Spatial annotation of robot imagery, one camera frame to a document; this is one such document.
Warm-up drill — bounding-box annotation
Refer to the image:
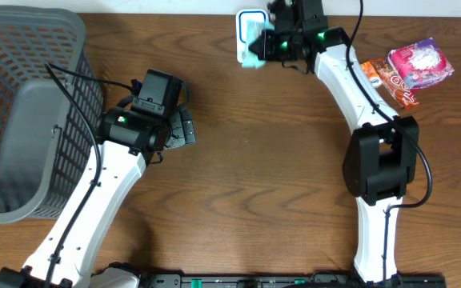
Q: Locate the teal snack packet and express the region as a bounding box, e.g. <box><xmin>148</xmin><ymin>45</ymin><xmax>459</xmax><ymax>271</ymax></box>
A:
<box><xmin>239</xmin><ymin>20</ymin><xmax>274</xmax><ymax>69</ymax></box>

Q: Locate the small orange tissue pack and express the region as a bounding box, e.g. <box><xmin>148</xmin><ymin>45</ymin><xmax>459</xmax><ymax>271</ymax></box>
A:
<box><xmin>360</xmin><ymin>61</ymin><xmax>383</xmax><ymax>89</ymax></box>

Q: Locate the orange snack bar wrapper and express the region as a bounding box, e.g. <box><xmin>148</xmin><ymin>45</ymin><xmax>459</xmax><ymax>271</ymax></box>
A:
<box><xmin>370</xmin><ymin>58</ymin><xmax>419</xmax><ymax>110</ymax></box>

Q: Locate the purple white snack package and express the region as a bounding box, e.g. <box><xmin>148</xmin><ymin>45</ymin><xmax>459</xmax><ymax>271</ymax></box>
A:
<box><xmin>387</xmin><ymin>38</ymin><xmax>455</xmax><ymax>90</ymax></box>

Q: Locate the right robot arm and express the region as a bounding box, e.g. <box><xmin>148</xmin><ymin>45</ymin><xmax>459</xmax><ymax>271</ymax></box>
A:
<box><xmin>245</xmin><ymin>1</ymin><xmax>420</xmax><ymax>287</ymax></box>

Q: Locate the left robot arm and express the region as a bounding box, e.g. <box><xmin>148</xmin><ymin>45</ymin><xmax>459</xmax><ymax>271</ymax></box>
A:
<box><xmin>0</xmin><ymin>107</ymin><xmax>196</xmax><ymax>288</ymax></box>

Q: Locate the white barcode scanner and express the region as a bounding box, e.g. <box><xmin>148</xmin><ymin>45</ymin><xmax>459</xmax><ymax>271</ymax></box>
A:
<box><xmin>235</xmin><ymin>9</ymin><xmax>269</xmax><ymax>63</ymax></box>

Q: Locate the grey plastic shopping basket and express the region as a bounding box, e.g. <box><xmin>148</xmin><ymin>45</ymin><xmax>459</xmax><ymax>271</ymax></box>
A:
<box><xmin>0</xmin><ymin>6</ymin><xmax>104</xmax><ymax>223</ymax></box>

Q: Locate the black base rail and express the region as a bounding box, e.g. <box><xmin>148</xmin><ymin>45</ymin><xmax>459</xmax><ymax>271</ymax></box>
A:
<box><xmin>90</xmin><ymin>262</ymin><xmax>447</xmax><ymax>288</ymax></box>

